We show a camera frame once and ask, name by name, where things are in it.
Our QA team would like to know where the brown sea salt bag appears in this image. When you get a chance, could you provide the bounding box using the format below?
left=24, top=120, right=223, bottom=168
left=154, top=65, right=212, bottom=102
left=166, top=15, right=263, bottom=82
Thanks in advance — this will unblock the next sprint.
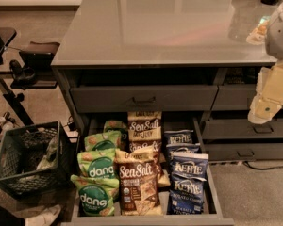
left=129, top=139, right=170, bottom=187
left=127, top=111, right=162, bottom=141
left=115, top=147, right=162, bottom=216

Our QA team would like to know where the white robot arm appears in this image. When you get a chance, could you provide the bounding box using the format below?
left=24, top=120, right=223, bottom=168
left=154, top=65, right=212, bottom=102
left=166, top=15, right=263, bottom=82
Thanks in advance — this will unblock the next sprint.
left=246, top=2, right=283, bottom=124

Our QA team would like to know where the upper right grey drawer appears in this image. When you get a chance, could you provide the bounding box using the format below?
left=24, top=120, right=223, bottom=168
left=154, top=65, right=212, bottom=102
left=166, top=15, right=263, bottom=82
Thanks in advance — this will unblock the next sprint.
left=211, top=84, right=283, bottom=112

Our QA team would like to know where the grey drawer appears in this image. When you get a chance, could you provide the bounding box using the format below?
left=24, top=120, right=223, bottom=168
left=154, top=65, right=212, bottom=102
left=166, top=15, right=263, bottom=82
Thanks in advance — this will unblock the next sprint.
left=211, top=84, right=283, bottom=112
left=202, top=119, right=283, bottom=139
left=70, top=85, right=218, bottom=113
left=205, top=143, right=283, bottom=162

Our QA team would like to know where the upper left grey drawer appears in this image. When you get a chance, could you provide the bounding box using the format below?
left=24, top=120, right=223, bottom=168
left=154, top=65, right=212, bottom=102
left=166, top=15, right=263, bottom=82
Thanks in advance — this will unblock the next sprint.
left=70, top=85, right=218, bottom=113

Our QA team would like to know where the middle right grey drawer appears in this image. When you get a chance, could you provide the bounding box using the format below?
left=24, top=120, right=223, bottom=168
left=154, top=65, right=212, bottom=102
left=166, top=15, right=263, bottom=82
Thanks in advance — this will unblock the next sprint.
left=202, top=119, right=283, bottom=139

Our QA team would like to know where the lower right grey drawer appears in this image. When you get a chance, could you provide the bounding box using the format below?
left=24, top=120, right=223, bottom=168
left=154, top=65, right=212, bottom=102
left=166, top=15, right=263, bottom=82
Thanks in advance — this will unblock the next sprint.
left=205, top=143, right=283, bottom=162

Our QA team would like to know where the rear blue Kettle bag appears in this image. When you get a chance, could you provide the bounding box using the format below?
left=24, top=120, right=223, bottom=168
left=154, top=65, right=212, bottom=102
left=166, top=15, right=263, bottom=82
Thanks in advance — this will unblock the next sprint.
left=164, top=130, right=193, bottom=144

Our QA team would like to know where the blue kettle bag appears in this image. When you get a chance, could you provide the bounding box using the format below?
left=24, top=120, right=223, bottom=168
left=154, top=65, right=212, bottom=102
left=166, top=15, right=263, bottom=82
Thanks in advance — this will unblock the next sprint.
left=164, top=130, right=193, bottom=144
left=167, top=173, right=206, bottom=215
left=171, top=152, right=208, bottom=180
left=166, top=143, right=200, bottom=166

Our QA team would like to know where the front blue Kettle bag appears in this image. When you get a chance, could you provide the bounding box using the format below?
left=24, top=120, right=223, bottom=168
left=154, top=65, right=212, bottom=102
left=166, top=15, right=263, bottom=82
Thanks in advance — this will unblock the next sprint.
left=167, top=173, right=206, bottom=215

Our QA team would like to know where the grey cabinet with glass counter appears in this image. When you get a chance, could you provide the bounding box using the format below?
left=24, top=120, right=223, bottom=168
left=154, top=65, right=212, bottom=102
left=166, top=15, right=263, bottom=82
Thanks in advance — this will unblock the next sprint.
left=52, top=0, right=283, bottom=131

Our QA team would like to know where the open middle drawer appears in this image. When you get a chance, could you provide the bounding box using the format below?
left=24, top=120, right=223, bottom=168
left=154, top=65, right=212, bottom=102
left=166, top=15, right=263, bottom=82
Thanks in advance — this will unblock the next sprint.
left=61, top=112, right=235, bottom=226

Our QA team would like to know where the rear green Dang bag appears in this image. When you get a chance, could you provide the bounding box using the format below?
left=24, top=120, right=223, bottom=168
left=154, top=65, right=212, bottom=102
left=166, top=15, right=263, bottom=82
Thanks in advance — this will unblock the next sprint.
left=104, top=120, right=128, bottom=150

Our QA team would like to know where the green dang bag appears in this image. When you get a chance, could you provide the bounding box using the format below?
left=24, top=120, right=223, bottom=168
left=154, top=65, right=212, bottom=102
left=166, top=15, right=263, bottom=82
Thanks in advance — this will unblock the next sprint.
left=77, top=149, right=116, bottom=179
left=104, top=120, right=128, bottom=150
left=71, top=175, right=119, bottom=217
left=84, top=131, right=122, bottom=151

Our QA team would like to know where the front green Dang bag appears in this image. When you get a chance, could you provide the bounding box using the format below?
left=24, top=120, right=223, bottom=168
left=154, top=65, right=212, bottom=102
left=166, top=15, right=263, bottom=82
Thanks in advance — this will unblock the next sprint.
left=71, top=175, right=119, bottom=217

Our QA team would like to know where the dark green plastic crate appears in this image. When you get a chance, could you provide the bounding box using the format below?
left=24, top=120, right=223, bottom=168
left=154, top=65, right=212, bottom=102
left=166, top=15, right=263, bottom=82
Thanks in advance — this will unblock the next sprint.
left=0, top=121, right=74, bottom=199

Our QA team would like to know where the black chair with armrest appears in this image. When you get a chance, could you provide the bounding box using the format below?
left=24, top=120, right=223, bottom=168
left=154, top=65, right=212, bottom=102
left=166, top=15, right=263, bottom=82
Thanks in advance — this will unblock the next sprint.
left=0, top=14, right=61, bottom=127

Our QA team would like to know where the white shoe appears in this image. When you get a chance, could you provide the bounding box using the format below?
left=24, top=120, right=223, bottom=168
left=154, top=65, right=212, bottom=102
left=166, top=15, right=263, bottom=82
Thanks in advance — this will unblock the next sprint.
left=25, top=204, right=61, bottom=226

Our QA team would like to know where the black cable on floor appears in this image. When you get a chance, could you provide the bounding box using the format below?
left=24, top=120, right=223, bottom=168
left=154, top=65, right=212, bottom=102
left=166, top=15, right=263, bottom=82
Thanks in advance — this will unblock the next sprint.
left=242, top=160, right=283, bottom=171

